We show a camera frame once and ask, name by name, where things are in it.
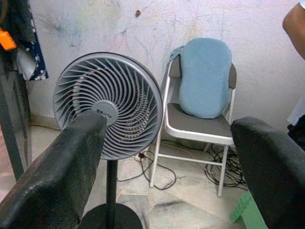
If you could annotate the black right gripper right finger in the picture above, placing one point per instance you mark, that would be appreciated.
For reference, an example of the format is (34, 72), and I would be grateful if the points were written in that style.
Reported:
(276, 181)

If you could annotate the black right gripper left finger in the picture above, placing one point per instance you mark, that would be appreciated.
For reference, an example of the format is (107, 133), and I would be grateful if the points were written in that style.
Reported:
(52, 181)

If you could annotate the green plastic stool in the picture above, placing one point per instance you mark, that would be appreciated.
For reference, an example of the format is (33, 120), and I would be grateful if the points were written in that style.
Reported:
(247, 212)

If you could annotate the grey metal rack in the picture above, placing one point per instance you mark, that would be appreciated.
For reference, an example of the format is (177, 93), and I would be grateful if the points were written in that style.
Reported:
(10, 133)

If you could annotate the white folding chair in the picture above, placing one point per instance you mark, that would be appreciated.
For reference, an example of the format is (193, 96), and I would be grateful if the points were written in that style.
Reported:
(190, 128)

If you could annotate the grey standing fan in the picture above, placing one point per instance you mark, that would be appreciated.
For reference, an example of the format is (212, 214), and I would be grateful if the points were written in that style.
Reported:
(124, 95)

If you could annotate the blue cushion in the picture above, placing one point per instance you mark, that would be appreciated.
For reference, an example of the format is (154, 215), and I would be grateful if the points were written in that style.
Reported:
(205, 78)

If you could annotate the dark blue floral cloth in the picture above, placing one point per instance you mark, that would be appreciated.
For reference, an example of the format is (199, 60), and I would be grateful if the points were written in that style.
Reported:
(35, 55)

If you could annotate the orange plastic clip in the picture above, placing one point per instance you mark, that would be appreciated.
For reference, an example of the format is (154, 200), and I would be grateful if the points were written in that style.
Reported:
(7, 39)

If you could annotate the person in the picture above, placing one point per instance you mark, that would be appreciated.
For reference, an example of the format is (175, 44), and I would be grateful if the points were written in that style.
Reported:
(295, 31)

